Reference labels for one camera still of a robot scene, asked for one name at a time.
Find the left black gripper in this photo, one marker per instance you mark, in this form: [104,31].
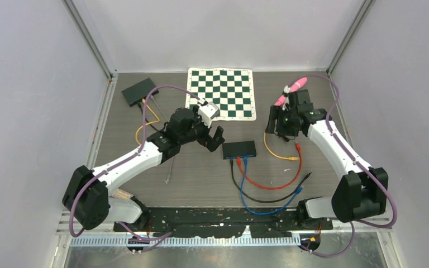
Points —
[211,143]

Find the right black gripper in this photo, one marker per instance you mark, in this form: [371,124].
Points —
[276,113]

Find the ribbed black network switch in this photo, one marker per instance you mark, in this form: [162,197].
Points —
[234,150]

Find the black power adapter with cord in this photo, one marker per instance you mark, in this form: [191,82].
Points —
[285,138]

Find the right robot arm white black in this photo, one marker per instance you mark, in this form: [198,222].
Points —
[360,191]

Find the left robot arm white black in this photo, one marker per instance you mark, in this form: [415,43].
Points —
[89,194]

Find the pink cylindrical device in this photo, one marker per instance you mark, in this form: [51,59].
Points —
[295,86]

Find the green white chessboard mat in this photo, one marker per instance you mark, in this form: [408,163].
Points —
[231,90]

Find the glitter filled clear tube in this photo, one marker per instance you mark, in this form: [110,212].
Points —
[121,194]

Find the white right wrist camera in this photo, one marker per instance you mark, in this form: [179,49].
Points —
[285,90]

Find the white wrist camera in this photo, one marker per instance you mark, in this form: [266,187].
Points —
[285,90]
[208,112]

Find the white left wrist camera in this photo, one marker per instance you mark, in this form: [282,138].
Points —
[208,112]

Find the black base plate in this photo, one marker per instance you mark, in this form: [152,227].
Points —
[223,222]

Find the flat black network switch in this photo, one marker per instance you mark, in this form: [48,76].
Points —
[134,94]

